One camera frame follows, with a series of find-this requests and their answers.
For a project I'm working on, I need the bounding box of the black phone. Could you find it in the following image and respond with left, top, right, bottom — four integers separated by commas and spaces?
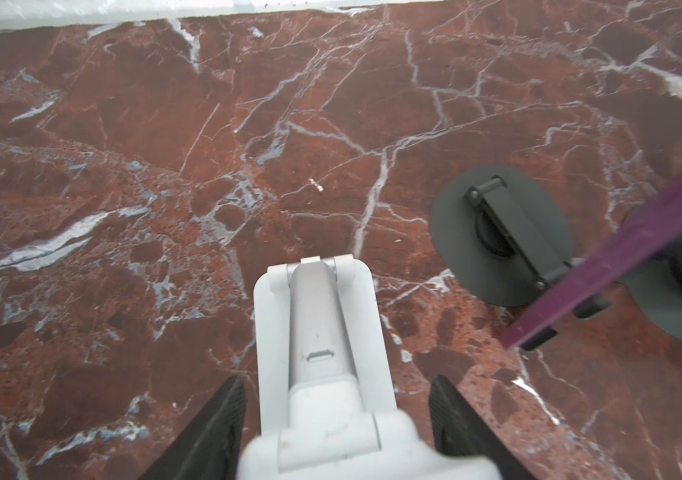
499, 174, 682, 349

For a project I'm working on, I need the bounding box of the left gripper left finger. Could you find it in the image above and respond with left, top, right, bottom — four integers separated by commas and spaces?
140, 376, 247, 480

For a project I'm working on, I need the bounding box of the back left grey round stand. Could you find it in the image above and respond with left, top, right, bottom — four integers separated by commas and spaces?
430, 165, 576, 308

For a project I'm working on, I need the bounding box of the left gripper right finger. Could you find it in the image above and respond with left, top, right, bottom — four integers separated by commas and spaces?
428, 375, 535, 480

